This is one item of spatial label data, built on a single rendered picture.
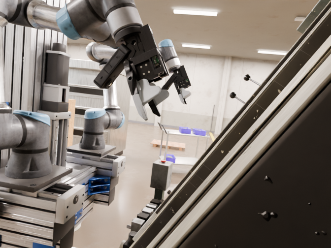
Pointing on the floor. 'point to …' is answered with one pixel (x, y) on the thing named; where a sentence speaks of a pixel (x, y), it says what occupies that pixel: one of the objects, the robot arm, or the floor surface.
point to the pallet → (168, 144)
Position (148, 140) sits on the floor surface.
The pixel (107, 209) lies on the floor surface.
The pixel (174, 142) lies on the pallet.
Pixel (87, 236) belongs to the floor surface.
